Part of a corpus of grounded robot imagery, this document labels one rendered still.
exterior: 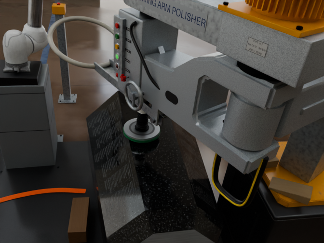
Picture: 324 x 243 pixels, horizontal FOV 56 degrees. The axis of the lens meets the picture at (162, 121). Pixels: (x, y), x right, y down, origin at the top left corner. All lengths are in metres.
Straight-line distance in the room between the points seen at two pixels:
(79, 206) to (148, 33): 1.42
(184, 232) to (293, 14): 0.99
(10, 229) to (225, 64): 1.93
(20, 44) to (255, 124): 1.85
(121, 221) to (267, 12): 1.07
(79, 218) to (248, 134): 1.50
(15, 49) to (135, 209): 1.51
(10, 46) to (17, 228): 1.28
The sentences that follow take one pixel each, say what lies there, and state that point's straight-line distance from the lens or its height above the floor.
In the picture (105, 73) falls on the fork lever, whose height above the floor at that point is 1.11.
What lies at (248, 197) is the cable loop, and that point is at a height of 1.01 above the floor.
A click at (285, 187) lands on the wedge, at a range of 1.75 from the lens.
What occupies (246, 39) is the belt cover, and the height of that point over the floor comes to 1.64.
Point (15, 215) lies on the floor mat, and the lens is 2.57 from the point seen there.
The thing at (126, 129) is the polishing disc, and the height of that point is 0.88.
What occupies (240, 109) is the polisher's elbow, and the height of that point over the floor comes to 1.40.
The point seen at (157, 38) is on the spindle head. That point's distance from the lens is 1.45.
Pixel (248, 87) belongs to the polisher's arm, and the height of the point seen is 1.49.
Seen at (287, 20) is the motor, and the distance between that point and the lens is 0.95.
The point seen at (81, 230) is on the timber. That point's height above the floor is 0.14.
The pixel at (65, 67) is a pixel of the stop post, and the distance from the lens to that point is 3.59.
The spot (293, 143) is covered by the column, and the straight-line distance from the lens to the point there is 1.81.
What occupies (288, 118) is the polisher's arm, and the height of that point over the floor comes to 1.35.
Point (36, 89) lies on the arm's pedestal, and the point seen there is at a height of 0.77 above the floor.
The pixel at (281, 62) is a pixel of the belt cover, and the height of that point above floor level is 1.62.
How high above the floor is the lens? 1.93
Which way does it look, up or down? 34 degrees down
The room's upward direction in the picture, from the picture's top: 6 degrees clockwise
